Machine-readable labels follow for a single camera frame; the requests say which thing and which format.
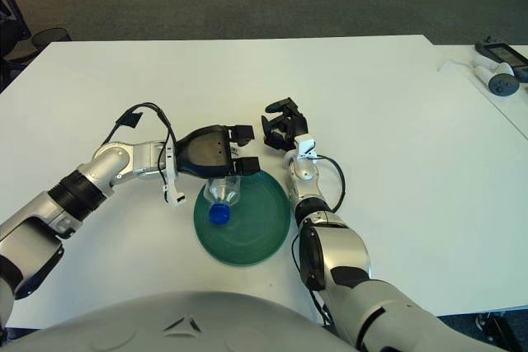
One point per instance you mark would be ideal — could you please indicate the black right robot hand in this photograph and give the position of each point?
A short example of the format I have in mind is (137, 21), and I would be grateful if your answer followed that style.
(295, 125)

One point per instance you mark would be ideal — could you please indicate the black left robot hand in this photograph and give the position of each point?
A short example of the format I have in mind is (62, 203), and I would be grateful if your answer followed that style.
(206, 154)

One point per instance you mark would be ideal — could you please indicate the clear bottle with blue cap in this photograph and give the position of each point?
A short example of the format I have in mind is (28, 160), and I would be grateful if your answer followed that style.
(222, 199)

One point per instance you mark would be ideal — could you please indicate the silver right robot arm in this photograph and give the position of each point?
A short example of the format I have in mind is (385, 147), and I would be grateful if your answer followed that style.
(342, 253)

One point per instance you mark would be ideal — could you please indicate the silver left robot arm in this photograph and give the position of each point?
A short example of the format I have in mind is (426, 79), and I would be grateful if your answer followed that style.
(82, 195)

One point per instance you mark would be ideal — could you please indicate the green round plate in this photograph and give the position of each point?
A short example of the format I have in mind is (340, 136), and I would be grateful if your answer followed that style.
(243, 228)

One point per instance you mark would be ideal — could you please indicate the grey robot torso shell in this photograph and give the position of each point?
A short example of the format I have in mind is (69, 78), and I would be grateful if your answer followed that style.
(165, 327)

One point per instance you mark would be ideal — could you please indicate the white and grey VR controller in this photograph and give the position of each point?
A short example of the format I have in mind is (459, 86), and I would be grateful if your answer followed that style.
(501, 85)

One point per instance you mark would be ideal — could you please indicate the black handheld remote with screen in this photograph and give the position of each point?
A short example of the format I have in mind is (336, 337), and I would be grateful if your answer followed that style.
(501, 53)

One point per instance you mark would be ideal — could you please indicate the black office chair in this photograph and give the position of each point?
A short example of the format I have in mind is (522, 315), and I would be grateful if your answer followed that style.
(10, 26)

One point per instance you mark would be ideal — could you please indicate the black table base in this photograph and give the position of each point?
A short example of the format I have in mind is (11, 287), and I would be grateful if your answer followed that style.
(495, 329)

